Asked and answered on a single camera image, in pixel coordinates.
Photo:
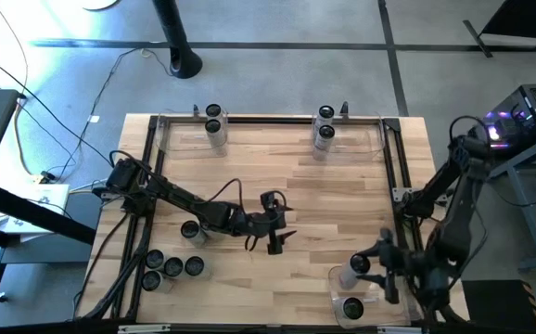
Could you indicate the black power plug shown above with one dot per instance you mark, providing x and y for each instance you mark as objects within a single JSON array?
[{"x": 45, "y": 176}]

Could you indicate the Celsius Peach Vibe can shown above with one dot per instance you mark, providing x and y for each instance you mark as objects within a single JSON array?
[
  {"x": 151, "y": 280},
  {"x": 360, "y": 264},
  {"x": 174, "y": 266},
  {"x": 353, "y": 308}
]

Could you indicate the Celsius Arctic Vibe can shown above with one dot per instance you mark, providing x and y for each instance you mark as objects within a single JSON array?
[
  {"x": 190, "y": 229},
  {"x": 326, "y": 111},
  {"x": 194, "y": 265},
  {"x": 326, "y": 132}
]

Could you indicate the white metal bracket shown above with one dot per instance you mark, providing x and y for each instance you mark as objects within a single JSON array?
[
  {"x": 144, "y": 328},
  {"x": 402, "y": 330}
]

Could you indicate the white tape piece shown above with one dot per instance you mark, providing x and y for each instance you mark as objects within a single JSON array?
[{"x": 93, "y": 119}]

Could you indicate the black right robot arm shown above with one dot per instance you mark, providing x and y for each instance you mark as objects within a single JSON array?
[{"x": 455, "y": 222}]

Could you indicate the grey metal cart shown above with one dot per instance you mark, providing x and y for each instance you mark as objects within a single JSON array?
[{"x": 527, "y": 218}]

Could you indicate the black folding stand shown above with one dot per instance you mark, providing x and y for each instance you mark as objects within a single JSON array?
[{"x": 523, "y": 18}]

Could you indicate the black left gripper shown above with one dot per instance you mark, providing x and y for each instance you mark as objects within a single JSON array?
[{"x": 268, "y": 222}]

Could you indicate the black clamp post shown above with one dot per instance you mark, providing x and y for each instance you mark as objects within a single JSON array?
[
  {"x": 344, "y": 109},
  {"x": 196, "y": 110}
]

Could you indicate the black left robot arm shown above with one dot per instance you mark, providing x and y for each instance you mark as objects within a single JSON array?
[{"x": 180, "y": 197}]

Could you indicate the black stand pole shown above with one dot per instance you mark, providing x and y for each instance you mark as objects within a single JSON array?
[{"x": 173, "y": 37}]

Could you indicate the white box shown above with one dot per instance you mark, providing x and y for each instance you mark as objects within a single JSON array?
[{"x": 50, "y": 197}]

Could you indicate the clear plastic bin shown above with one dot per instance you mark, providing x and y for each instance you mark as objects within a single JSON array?
[
  {"x": 361, "y": 144},
  {"x": 180, "y": 144},
  {"x": 370, "y": 320}
]

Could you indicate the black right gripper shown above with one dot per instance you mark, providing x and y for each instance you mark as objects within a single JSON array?
[{"x": 398, "y": 266}]

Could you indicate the Celsius Tropical Vibe can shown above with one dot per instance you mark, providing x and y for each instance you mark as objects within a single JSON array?
[
  {"x": 213, "y": 110},
  {"x": 155, "y": 259},
  {"x": 213, "y": 126}
]

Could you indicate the black case hazard stripes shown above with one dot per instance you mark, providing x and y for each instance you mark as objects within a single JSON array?
[{"x": 490, "y": 306}]

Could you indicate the black aluminium table frame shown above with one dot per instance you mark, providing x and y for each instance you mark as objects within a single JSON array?
[{"x": 277, "y": 120}]

